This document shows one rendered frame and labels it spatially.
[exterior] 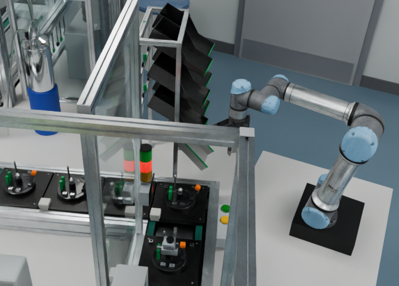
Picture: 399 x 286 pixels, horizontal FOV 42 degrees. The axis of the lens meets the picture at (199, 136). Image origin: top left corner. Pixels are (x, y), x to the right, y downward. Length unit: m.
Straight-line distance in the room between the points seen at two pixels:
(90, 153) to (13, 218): 1.25
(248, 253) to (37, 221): 1.65
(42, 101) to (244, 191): 2.03
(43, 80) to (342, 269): 1.71
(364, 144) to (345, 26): 3.33
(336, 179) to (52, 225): 1.22
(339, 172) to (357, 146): 0.16
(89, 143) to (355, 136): 1.02
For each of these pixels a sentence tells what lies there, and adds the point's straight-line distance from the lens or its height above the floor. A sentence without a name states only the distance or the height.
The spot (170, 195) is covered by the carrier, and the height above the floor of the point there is 1.02.
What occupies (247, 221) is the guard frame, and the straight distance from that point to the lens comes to 0.87.
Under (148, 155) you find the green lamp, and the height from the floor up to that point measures 1.40.
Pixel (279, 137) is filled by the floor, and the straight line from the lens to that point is 4.44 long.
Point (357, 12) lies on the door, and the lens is 5.08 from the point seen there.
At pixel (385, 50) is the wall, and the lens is 5.25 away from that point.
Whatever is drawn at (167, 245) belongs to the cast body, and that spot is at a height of 1.08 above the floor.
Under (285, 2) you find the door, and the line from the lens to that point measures 5.18.
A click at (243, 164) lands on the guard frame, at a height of 1.99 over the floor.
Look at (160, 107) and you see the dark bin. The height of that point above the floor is 1.31.
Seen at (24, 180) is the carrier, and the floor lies 0.99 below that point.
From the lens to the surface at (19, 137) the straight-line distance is 2.98.
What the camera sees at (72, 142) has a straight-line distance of 2.89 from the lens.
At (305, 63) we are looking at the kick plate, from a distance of 5.37.
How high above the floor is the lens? 2.61
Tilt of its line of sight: 37 degrees down
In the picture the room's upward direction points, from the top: 4 degrees clockwise
